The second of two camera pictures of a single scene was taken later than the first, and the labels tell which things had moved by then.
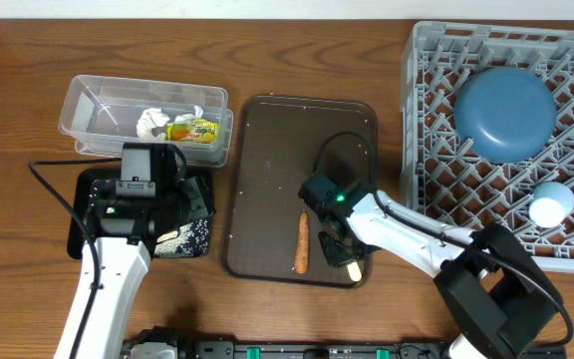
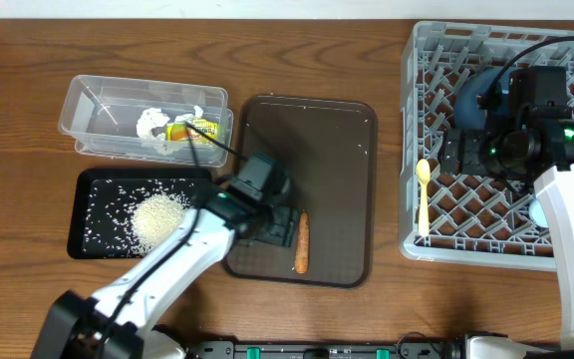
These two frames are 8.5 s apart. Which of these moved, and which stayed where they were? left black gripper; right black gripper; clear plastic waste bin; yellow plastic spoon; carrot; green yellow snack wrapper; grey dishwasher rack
Moved: yellow plastic spoon; left black gripper; right black gripper
Stayed: green yellow snack wrapper; clear plastic waste bin; grey dishwasher rack; carrot
